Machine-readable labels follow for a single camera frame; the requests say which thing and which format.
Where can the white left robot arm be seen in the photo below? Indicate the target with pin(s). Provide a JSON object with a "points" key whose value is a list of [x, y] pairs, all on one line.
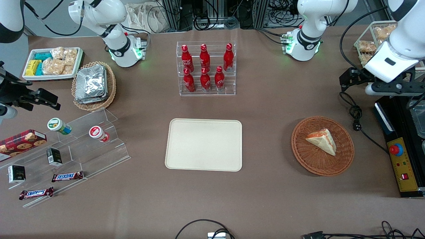
{"points": [[308, 13]]}

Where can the brown snickers bar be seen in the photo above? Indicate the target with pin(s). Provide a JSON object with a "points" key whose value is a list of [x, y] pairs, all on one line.
{"points": [[36, 193], [67, 176]]}

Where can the red tartan cookie box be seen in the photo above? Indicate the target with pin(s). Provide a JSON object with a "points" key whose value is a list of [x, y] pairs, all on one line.
{"points": [[21, 144]]}

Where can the yellow snack packet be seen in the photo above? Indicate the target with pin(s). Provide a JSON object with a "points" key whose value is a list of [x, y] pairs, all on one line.
{"points": [[32, 67]]}

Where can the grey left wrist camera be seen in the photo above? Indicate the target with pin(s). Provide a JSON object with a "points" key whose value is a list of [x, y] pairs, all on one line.
{"points": [[370, 90]]}

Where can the oval tan wicker basket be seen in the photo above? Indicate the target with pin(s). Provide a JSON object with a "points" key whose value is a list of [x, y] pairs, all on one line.
{"points": [[111, 86]]}

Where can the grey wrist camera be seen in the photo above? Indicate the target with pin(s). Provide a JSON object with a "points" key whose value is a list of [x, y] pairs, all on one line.
{"points": [[6, 113], [370, 90]]}

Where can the clear plastic container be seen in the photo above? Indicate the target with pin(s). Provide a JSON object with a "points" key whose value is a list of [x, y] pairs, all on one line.
{"points": [[418, 119]]}

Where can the beige crumpled bag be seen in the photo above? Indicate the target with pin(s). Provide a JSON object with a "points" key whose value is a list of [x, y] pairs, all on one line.
{"points": [[146, 18]]}

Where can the small black box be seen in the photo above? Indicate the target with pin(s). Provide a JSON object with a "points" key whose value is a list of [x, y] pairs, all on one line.
{"points": [[16, 174], [54, 156]]}

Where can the red cola bottle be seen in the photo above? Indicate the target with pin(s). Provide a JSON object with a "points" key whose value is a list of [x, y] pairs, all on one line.
{"points": [[205, 80], [186, 58], [189, 82], [219, 79], [228, 57], [204, 57]]}

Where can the red emergency stop button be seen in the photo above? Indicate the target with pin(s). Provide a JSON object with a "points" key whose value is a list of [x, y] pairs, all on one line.
{"points": [[395, 149]]}

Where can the brown round wicker basket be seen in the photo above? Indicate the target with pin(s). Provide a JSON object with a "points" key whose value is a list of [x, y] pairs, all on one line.
{"points": [[315, 162]]}

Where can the white rectangular snack tray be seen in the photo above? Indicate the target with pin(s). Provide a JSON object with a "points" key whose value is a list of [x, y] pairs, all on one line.
{"points": [[79, 61]]}

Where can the aluminium profile frame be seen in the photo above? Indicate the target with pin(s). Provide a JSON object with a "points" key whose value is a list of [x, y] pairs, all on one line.
{"points": [[174, 13]]}

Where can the clear acrylic stepped stand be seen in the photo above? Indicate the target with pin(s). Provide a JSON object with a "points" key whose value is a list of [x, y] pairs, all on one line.
{"points": [[83, 156]]}

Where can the small silver device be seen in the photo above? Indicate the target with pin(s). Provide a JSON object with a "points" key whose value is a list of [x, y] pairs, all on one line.
{"points": [[216, 236]]}

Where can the triangular sandwich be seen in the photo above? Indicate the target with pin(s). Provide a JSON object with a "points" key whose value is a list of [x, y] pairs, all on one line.
{"points": [[322, 141]]}

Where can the clear acrylic bottle rack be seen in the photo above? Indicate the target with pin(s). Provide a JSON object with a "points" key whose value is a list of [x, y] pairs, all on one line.
{"points": [[229, 89]]}

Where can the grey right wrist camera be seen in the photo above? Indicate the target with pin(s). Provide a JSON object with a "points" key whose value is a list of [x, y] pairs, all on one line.
{"points": [[6, 113]]}

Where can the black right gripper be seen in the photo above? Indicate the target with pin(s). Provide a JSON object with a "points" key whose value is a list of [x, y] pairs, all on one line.
{"points": [[10, 94]]}

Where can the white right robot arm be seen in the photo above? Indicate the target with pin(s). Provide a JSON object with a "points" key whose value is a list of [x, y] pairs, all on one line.
{"points": [[99, 13]]}

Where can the red lid yoghurt cup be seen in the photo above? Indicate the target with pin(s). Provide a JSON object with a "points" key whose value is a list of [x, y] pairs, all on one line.
{"points": [[97, 132]]}

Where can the beige rectangular tray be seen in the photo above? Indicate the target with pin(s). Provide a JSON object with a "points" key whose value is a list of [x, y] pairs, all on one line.
{"points": [[202, 144]]}

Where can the teal snack packet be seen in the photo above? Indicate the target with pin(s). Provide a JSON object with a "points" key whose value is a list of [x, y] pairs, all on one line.
{"points": [[42, 55], [39, 69]]}

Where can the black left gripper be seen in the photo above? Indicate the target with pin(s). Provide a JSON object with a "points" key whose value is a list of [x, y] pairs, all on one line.
{"points": [[360, 77]]}

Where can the clear bag of crackers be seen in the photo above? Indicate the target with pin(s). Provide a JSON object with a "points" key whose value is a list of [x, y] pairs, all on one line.
{"points": [[68, 69], [57, 52], [53, 66], [70, 56]]}

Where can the black left camera mount bracket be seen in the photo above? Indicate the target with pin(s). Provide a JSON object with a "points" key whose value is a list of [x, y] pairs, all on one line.
{"points": [[398, 87]]}

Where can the green lid yoghurt cup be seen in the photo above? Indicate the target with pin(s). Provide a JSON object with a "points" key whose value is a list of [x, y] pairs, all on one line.
{"points": [[58, 125]]}

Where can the clear bag of biscuits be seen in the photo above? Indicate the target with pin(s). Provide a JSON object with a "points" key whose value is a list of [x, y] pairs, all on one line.
{"points": [[367, 46], [383, 33], [365, 59]]}

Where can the black control box yellow panel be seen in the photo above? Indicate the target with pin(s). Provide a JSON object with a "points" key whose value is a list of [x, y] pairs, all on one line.
{"points": [[406, 162]]}

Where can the silver foil package stack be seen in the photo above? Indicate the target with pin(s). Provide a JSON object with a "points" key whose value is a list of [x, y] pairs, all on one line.
{"points": [[90, 83]]}

